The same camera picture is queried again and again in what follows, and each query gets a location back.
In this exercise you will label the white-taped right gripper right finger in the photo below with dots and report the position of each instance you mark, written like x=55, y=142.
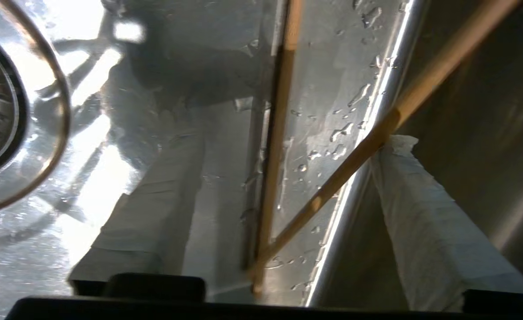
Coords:
x=430, y=240

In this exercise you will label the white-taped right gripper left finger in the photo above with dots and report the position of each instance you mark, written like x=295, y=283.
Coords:
x=154, y=213

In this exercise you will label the stainless steel sink basin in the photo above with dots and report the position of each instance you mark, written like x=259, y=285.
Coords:
x=354, y=66

